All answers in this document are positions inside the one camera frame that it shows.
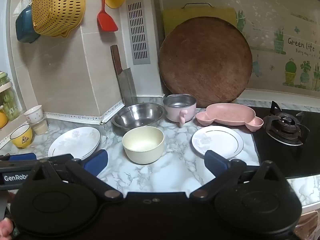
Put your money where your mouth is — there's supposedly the yellow colander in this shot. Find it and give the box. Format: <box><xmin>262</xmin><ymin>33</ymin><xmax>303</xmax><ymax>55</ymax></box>
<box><xmin>32</xmin><ymin>0</ymin><xmax>86</xmax><ymax>38</ymax></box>

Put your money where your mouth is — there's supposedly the red spatula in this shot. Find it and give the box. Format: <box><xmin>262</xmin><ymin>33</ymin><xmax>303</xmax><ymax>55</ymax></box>
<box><xmin>97</xmin><ymin>0</ymin><xmax>119</xmax><ymax>32</ymax></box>

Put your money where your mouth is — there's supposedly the yellow bowl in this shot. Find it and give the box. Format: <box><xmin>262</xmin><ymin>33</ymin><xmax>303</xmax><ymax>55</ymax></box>
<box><xmin>10</xmin><ymin>124</ymin><xmax>33</xmax><ymax>148</ymax></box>

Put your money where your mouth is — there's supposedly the black gas cooktop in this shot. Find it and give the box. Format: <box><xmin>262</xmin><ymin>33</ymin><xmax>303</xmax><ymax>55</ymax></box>
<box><xmin>247</xmin><ymin>106</ymin><xmax>320</xmax><ymax>178</ymax></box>

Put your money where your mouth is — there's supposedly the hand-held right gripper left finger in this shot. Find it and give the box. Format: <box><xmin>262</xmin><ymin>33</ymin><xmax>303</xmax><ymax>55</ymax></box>
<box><xmin>31</xmin><ymin>149</ymin><xmax>123</xmax><ymax>202</ymax></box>

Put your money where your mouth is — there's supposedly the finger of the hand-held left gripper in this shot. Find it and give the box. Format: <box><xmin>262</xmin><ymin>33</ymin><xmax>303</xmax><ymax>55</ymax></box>
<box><xmin>0</xmin><ymin>153</ymin><xmax>37</xmax><ymax>162</ymax></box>

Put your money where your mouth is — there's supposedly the green water bottle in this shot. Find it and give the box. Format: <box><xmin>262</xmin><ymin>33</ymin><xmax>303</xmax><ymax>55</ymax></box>
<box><xmin>0</xmin><ymin>71</ymin><xmax>20</xmax><ymax>121</ymax></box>

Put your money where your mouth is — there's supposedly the stainless steel bowl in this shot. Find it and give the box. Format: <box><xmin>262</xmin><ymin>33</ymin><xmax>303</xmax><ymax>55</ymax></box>
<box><xmin>112</xmin><ymin>103</ymin><xmax>164</xmax><ymax>132</ymax></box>

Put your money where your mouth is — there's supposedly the cardboard box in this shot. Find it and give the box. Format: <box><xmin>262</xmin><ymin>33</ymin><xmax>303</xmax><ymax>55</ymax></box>
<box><xmin>294</xmin><ymin>212</ymin><xmax>319</xmax><ymax>240</ymax></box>

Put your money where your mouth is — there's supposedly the round wooden cutting board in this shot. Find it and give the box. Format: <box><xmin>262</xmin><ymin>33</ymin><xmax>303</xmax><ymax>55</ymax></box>
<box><xmin>159</xmin><ymin>17</ymin><xmax>253</xmax><ymax>105</ymax></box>

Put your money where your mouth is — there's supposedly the person's left hand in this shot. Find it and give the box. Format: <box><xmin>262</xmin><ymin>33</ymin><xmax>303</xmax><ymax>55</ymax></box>
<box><xmin>0</xmin><ymin>217</ymin><xmax>13</xmax><ymax>240</ymax></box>

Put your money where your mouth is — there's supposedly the cream bowl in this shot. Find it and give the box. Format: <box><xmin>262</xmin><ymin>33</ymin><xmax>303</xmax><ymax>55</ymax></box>
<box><xmin>122</xmin><ymin>126</ymin><xmax>165</xmax><ymax>165</ymax></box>

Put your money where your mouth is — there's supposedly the plant wall sticker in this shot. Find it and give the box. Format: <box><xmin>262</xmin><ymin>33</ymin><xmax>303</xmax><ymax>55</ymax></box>
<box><xmin>236</xmin><ymin>0</ymin><xmax>320</xmax><ymax>92</ymax></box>

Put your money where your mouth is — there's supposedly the pink steel-lined bowl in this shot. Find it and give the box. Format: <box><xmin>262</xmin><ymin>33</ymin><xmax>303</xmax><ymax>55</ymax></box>
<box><xmin>163</xmin><ymin>94</ymin><xmax>197</xmax><ymax>127</ymax></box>

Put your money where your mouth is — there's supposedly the yellow mug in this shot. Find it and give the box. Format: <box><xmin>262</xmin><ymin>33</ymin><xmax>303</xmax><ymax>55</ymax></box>
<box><xmin>0</xmin><ymin>106</ymin><xmax>8</xmax><ymax>129</ymax></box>

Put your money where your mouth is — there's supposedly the music note edge tape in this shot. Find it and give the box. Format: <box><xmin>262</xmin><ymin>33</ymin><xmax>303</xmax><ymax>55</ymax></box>
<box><xmin>44</xmin><ymin>99</ymin><xmax>125</xmax><ymax>125</ymax></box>

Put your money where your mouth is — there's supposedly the grey vent grille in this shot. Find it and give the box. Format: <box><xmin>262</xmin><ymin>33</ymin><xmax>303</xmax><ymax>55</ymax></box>
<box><xmin>126</xmin><ymin>0</ymin><xmax>152</xmax><ymax>65</ymax></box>

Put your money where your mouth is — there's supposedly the gas burner grate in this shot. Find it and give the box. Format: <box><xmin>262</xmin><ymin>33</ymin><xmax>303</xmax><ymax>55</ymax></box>
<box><xmin>262</xmin><ymin>101</ymin><xmax>310</xmax><ymax>146</ymax></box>

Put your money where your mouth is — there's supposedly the small beige cup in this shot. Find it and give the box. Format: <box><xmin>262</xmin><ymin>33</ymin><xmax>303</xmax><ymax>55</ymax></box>
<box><xmin>33</xmin><ymin>120</ymin><xmax>49</xmax><ymax>136</ymax></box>

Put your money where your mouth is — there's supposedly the white rimmed plate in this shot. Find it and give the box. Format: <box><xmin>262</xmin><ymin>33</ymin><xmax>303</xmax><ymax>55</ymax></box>
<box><xmin>192</xmin><ymin>126</ymin><xmax>244</xmax><ymax>158</ymax></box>
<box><xmin>47</xmin><ymin>127</ymin><xmax>101</xmax><ymax>160</ymax></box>

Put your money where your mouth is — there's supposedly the blue basin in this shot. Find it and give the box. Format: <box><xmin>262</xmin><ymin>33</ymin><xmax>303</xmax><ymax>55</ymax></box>
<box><xmin>15</xmin><ymin>4</ymin><xmax>41</xmax><ymax>43</ymax></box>

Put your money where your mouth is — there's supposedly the pink divided plate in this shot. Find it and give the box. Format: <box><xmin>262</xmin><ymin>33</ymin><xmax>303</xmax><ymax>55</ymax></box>
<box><xmin>196</xmin><ymin>103</ymin><xmax>264</xmax><ymax>132</ymax></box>

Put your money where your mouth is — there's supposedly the wooden-handled cleaver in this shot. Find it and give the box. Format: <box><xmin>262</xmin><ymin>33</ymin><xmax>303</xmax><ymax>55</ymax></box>
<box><xmin>111</xmin><ymin>45</ymin><xmax>138</xmax><ymax>106</ymax></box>

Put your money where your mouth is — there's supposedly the yellow cutting board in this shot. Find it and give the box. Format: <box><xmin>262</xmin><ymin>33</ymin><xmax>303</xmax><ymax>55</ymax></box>
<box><xmin>163</xmin><ymin>3</ymin><xmax>237</xmax><ymax>38</ymax></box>

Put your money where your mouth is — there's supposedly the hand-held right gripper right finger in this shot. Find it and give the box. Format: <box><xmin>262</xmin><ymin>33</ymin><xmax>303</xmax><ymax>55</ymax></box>
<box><xmin>189</xmin><ymin>150</ymin><xmax>288</xmax><ymax>202</ymax></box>

